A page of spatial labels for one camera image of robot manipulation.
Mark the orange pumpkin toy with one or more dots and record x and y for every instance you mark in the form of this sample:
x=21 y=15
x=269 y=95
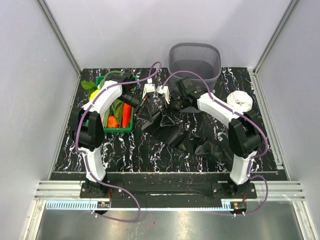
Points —
x=112 y=122

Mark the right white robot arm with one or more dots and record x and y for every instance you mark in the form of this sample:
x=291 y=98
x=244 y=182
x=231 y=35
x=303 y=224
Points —
x=244 y=136

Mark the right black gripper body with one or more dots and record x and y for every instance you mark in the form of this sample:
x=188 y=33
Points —
x=178 y=104

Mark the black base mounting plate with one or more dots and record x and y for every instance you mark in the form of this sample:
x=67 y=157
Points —
x=213 y=185

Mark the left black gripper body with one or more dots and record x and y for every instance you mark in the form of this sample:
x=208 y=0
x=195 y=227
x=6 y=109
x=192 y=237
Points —
x=133 y=100

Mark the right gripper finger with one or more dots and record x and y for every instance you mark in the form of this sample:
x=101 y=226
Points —
x=167 y=109
x=167 y=99

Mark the yellow white cabbage toy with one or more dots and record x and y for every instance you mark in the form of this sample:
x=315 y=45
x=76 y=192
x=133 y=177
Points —
x=93 y=94

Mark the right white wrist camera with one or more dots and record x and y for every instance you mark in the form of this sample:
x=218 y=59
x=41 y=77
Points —
x=163 y=89

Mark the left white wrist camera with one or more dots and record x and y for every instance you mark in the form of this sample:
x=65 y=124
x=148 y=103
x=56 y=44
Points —
x=149 y=87

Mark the white crumpled paper roll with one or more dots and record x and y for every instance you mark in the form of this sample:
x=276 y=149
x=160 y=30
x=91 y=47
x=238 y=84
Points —
x=240 y=101

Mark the green leafy vegetable toy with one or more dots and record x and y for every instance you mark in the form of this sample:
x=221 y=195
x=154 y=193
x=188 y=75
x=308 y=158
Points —
x=90 y=86

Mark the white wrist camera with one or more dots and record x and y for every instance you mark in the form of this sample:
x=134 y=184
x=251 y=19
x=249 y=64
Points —
x=163 y=89
x=149 y=87

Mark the black trash bag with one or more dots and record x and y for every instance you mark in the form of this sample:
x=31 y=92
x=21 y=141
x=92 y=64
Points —
x=162 y=128

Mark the large orange carrot toy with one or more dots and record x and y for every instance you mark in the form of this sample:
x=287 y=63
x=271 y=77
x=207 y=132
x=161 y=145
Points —
x=126 y=115

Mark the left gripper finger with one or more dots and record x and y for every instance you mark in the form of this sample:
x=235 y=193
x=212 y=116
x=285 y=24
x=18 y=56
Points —
x=145 y=101
x=139 y=112

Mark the green plastic basket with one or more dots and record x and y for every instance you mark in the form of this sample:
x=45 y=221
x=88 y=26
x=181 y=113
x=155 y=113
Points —
x=116 y=108

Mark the aluminium frame rail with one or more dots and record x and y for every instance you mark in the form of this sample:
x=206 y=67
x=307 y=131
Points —
x=276 y=190

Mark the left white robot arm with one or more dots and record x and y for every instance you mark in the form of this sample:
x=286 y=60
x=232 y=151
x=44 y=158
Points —
x=87 y=129

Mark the grey mesh trash bin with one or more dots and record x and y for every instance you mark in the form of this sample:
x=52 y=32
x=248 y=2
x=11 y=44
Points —
x=199 y=58

